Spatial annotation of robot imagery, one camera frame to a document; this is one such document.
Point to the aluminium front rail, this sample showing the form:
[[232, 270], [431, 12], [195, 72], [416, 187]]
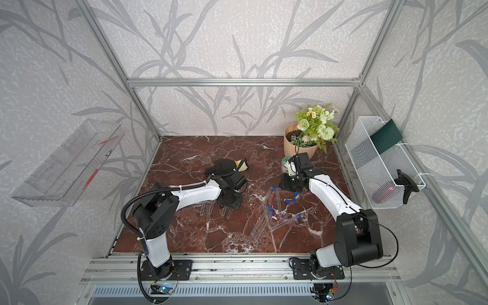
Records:
[[227, 268]]

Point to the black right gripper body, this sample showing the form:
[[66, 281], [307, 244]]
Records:
[[291, 182]]

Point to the green white artificial flowers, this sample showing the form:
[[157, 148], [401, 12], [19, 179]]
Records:
[[316, 126]]

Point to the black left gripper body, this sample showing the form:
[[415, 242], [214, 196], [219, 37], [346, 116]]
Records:
[[234, 201]]

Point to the clear acrylic wall shelf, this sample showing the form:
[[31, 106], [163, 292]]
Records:
[[63, 177]]

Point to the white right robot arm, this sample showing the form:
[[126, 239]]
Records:
[[357, 237]]

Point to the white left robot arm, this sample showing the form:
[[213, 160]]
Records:
[[157, 208]]

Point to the white wire mesh basket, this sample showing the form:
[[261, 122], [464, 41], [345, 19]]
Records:
[[377, 172]]

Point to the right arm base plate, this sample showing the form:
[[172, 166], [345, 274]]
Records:
[[309, 269]]

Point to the green round tape tin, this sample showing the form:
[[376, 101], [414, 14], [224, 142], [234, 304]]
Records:
[[285, 164]]

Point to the dark green card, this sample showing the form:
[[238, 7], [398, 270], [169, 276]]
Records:
[[386, 137]]

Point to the beige flower pot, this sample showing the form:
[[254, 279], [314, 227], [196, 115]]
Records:
[[290, 150]]

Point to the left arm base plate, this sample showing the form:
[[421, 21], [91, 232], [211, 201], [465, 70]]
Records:
[[172, 270]]

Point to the test tube blue stopper upright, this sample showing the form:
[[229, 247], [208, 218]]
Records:
[[279, 206]]

